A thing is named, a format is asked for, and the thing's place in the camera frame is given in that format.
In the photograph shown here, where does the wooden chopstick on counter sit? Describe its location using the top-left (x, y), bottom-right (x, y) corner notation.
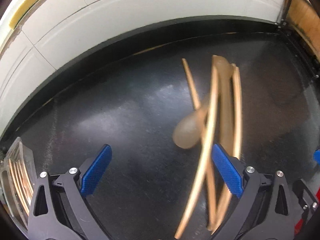
top-left (217, 56), bottom-right (233, 154)
top-left (175, 66), bottom-right (219, 239)
top-left (182, 59), bottom-right (216, 231)
top-left (211, 64), bottom-right (243, 233)

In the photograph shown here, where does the clear glass tray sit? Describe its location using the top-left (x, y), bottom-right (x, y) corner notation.
top-left (1, 137), bottom-right (37, 235)

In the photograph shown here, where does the wooden cutting board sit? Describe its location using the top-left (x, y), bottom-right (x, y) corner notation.
top-left (284, 0), bottom-right (319, 61)

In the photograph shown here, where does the wooden spoon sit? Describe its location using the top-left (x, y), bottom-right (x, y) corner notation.
top-left (172, 96), bottom-right (209, 149)

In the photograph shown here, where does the wooden chopstick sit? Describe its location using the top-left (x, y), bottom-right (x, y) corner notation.
top-left (211, 64), bottom-right (243, 233)
top-left (175, 66), bottom-right (219, 239)
top-left (9, 159), bottom-right (34, 214)
top-left (182, 59), bottom-right (216, 231)
top-left (217, 56), bottom-right (233, 154)

